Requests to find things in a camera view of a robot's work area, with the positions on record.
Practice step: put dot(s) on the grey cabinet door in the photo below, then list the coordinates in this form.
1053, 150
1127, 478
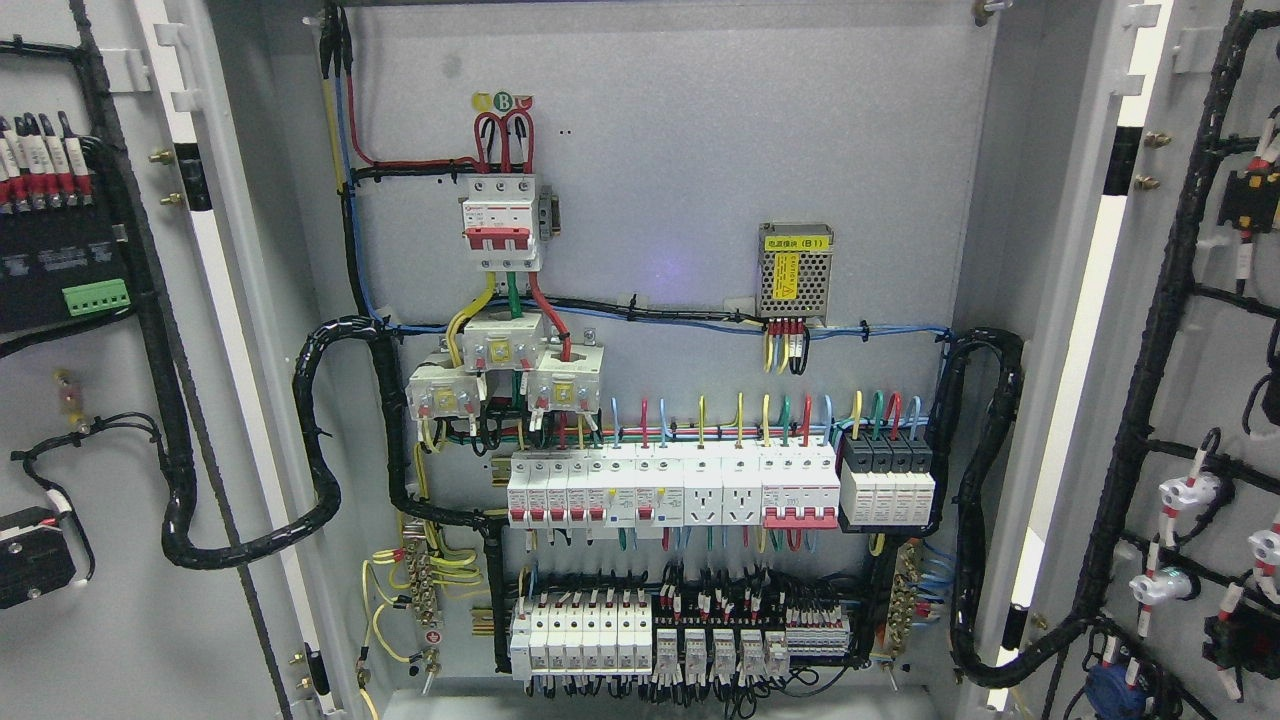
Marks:
145, 639
1096, 210

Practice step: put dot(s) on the white current transformers cluster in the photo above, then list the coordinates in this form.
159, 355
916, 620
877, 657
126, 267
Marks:
499, 351

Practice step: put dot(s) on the white red mini breakers row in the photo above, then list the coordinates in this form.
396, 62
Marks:
628, 487

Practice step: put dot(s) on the metal mesh power supply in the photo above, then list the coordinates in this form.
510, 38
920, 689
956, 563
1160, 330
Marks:
795, 268

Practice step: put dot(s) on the red three-pole main breaker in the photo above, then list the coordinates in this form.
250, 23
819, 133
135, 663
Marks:
507, 219

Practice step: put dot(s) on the black white surge protector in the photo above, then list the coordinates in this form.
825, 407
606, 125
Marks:
886, 486

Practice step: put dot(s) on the lower relay terminal row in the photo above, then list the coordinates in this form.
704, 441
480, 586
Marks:
715, 632

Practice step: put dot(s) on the white breakers lower left row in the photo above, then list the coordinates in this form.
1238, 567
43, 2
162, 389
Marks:
580, 637

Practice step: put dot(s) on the black digital power meter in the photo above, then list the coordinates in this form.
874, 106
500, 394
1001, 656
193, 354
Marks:
59, 264

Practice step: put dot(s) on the red handle four-pole breaker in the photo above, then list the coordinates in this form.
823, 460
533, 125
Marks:
800, 488

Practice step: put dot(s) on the white rotary selector switch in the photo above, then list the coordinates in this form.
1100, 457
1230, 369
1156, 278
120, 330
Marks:
35, 556

